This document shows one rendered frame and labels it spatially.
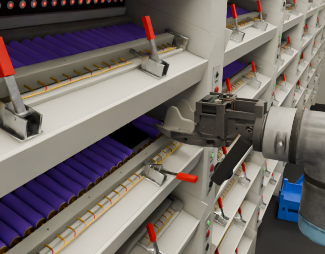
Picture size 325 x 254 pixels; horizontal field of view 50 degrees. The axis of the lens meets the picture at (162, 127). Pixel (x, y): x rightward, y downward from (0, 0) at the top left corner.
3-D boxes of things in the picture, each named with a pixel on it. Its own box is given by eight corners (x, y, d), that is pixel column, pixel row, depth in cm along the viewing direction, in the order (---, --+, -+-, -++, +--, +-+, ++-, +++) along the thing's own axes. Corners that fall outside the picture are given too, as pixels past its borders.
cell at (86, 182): (62, 169, 58) (92, 188, 56) (54, 173, 56) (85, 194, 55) (63, 160, 57) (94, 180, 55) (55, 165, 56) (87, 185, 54)
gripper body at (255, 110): (207, 90, 67) (272, 97, 61) (206, 132, 70) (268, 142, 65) (191, 102, 61) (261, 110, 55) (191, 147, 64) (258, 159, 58)
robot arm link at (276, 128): (295, 149, 63) (285, 173, 55) (267, 145, 66) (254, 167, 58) (300, 102, 60) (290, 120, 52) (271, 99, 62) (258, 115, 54)
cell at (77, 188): (53, 174, 56) (84, 194, 54) (44, 179, 55) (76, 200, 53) (54, 165, 55) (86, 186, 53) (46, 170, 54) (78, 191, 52)
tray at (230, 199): (257, 175, 151) (270, 149, 144) (205, 267, 101) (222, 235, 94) (215, 152, 157) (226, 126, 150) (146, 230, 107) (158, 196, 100)
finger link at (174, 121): (152, 101, 68) (198, 105, 64) (154, 129, 70) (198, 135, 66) (145, 106, 65) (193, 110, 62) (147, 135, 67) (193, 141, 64)
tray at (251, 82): (266, 88, 137) (282, 55, 130) (212, 147, 87) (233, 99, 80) (220, 67, 143) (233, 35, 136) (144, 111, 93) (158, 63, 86)
